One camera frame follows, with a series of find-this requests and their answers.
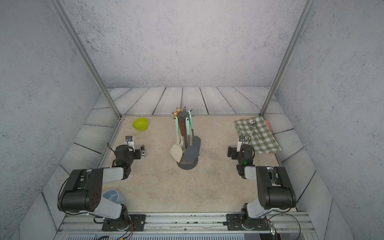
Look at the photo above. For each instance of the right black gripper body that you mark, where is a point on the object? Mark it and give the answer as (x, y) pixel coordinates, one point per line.
(235, 155)

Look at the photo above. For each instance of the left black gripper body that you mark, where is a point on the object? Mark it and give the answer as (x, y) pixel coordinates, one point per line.
(137, 155)

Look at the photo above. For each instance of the cream spatula mint handle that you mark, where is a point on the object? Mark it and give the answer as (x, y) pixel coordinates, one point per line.
(176, 150)

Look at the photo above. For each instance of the grey utensil rack stand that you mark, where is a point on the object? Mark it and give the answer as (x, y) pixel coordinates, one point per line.
(183, 163)

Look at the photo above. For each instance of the grey spoon mint handle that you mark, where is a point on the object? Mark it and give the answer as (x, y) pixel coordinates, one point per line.
(196, 140)

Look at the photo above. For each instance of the grey spatula mint handle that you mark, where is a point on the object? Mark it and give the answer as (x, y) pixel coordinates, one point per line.
(191, 152)

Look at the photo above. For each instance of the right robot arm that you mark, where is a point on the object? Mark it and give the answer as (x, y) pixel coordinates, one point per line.
(274, 189)

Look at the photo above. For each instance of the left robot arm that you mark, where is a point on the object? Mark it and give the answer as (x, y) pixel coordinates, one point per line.
(82, 193)

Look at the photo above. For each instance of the green plastic bowl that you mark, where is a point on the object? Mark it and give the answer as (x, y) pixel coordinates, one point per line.
(140, 124)

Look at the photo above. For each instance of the green checkered cloth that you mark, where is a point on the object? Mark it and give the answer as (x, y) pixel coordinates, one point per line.
(265, 143)

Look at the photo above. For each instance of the metal spoon on cloth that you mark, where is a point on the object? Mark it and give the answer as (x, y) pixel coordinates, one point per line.
(251, 126)

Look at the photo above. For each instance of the pink board under cloth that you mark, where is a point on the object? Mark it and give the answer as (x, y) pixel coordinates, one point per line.
(269, 126)

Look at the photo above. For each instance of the light blue cup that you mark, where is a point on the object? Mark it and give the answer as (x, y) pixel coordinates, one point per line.
(115, 196)

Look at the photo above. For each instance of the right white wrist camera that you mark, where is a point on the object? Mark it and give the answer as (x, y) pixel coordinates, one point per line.
(241, 141)

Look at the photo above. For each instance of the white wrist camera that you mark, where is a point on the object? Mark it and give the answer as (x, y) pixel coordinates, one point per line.
(241, 141)
(130, 142)

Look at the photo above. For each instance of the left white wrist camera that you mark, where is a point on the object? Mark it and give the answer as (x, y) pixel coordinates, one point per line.
(130, 142)

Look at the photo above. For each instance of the grey ladle brown handle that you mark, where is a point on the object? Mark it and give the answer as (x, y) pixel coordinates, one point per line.
(183, 129)

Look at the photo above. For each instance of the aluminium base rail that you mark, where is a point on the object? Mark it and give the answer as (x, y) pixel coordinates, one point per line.
(192, 226)

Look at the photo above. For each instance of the left frame post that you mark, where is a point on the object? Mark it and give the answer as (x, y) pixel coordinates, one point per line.
(70, 30)

